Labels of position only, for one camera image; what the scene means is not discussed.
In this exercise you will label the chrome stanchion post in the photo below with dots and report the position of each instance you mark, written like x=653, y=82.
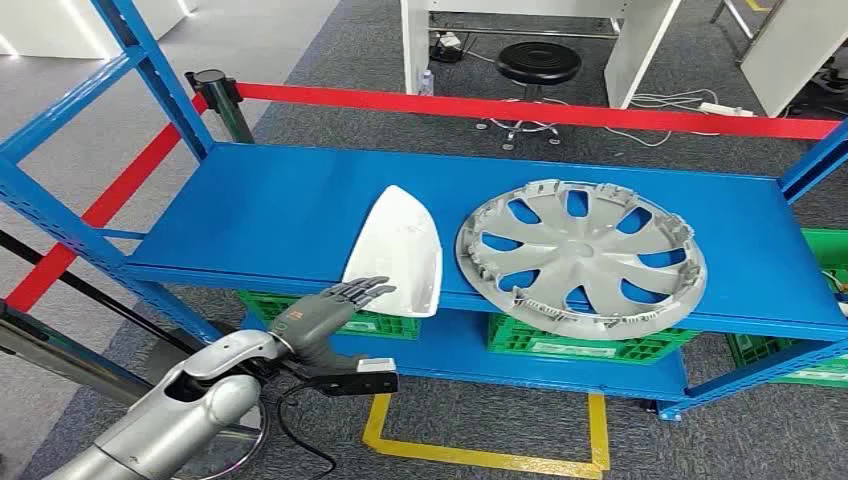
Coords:
x=66, y=358

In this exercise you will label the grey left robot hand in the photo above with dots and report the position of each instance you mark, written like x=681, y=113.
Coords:
x=311, y=318

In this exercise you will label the thin black bar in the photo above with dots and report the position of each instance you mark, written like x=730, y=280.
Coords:
x=66, y=273

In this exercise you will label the open green plastic crate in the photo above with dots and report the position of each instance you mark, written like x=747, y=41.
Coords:
x=828, y=248

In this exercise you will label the black router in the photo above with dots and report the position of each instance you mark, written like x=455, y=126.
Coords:
x=450, y=52

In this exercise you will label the clear water bottle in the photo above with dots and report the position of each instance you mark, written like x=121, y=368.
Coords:
x=426, y=83

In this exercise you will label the blue metal shelf rack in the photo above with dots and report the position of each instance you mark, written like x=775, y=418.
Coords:
x=298, y=212

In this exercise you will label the black office chair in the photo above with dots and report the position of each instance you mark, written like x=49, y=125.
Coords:
x=828, y=79

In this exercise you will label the white plinth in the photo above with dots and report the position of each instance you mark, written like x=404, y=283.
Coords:
x=66, y=26

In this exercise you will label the white panel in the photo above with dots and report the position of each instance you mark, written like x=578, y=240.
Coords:
x=788, y=53

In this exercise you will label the grey wheel hubcap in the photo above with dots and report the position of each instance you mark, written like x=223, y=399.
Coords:
x=576, y=255

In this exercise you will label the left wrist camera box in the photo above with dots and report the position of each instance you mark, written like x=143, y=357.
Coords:
x=358, y=384

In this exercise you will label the white power strip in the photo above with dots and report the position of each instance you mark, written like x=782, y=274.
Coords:
x=725, y=109

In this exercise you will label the black round stool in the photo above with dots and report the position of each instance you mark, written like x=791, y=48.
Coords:
x=538, y=63

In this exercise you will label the black-topped stanchion post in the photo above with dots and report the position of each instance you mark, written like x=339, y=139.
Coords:
x=228, y=109

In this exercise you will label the white plastic shell part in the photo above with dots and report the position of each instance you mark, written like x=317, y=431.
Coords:
x=397, y=252

